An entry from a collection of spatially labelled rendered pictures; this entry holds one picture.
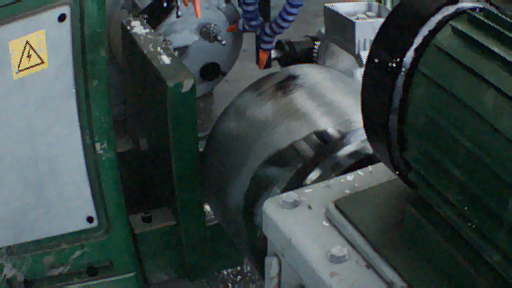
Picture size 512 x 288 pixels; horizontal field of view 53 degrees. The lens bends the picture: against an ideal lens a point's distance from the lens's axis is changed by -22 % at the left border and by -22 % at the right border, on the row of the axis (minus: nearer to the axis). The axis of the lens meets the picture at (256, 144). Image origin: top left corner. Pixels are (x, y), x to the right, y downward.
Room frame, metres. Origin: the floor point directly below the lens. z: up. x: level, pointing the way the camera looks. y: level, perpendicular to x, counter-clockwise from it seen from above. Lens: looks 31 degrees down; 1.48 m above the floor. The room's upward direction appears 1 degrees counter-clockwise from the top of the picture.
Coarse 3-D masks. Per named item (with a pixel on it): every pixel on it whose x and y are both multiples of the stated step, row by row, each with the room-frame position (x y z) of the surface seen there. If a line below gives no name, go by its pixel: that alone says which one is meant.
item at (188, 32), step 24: (120, 0) 1.19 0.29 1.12; (144, 0) 1.09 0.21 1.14; (168, 0) 1.07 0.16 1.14; (216, 0) 1.11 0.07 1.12; (120, 24) 1.11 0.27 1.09; (168, 24) 1.07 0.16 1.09; (192, 24) 1.09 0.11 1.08; (216, 24) 1.11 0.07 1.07; (120, 48) 1.06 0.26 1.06; (192, 48) 1.09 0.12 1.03; (216, 48) 1.11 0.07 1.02; (240, 48) 1.13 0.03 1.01; (192, 72) 1.09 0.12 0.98; (216, 72) 1.10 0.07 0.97
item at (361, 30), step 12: (324, 12) 1.02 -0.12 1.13; (336, 12) 0.98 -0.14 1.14; (348, 12) 1.04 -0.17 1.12; (360, 12) 1.05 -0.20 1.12; (372, 12) 1.05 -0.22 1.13; (384, 12) 1.04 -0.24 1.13; (336, 24) 0.98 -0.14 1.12; (348, 24) 0.95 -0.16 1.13; (360, 24) 0.94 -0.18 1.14; (372, 24) 0.95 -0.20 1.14; (336, 36) 0.98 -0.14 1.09; (348, 36) 0.95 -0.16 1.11; (360, 36) 0.94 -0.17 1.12; (372, 36) 0.95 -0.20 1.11; (360, 48) 0.93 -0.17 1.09
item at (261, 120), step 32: (256, 96) 0.64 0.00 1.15; (288, 96) 0.62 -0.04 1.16; (320, 96) 0.61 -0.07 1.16; (352, 96) 0.62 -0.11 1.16; (224, 128) 0.63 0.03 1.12; (256, 128) 0.60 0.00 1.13; (288, 128) 0.57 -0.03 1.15; (320, 128) 0.56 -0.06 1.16; (352, 128) 0.54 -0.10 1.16; (224, 160) 0.60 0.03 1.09; (256, 160) 0.56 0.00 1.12; (288, 160) 0.53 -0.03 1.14; (320, 160) 0.52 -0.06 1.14; (352, 160) 0.51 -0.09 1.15; (224, 192) 0.58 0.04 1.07; (256, 192) 0.53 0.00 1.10; (224, 224) 0.59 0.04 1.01; (256, 224) 0.51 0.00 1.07; (256, 256) 0.50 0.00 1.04
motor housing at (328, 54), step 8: (320, 48) 1.04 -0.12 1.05; (328, 48) 1.05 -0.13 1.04; (336, 48) 1.06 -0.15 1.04; (320, 56) 1.05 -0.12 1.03; (328, 56) 1.05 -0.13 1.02; (336, 56) 1.06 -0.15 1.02; (344, 56) 1.07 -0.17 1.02; (352, 56) 1.08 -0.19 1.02; (320, 64) 1.05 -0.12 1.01; (328, 64) 1.05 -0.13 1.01; (336, 64) 1.06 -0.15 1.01; (344, 64) 1.07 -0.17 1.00; (352, 64) 1.08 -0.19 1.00; (344, 72) 1.06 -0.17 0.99; (352, 72) 1.07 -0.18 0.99; (360, 72) 0.92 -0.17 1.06; (360, 80) 1.07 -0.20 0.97
